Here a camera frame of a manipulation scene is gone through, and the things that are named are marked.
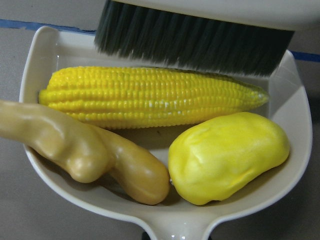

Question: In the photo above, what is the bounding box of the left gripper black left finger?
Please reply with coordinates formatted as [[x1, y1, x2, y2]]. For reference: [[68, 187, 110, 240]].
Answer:
[[141, 231, 150, 240]]

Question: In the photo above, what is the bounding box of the beige plastic dustpan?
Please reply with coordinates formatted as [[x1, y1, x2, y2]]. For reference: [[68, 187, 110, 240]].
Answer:
[[19, 26, 313, 240]]

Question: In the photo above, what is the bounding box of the beige black hand brush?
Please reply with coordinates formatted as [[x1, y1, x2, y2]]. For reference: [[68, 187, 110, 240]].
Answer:
[[94, 0, 320, 76]]

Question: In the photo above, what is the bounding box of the yellow toy potato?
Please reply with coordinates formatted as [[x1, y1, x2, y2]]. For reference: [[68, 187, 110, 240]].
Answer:
[[168, 112, 290, 205]]

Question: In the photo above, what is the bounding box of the brown toy ginger root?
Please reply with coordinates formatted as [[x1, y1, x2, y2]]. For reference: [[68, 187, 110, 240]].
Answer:
[[0, 100, 170, 205]]

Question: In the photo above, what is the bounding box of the yellow toy corn cob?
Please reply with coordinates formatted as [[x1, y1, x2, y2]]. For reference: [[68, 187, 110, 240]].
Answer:
[[38, 66, 269, 129]]

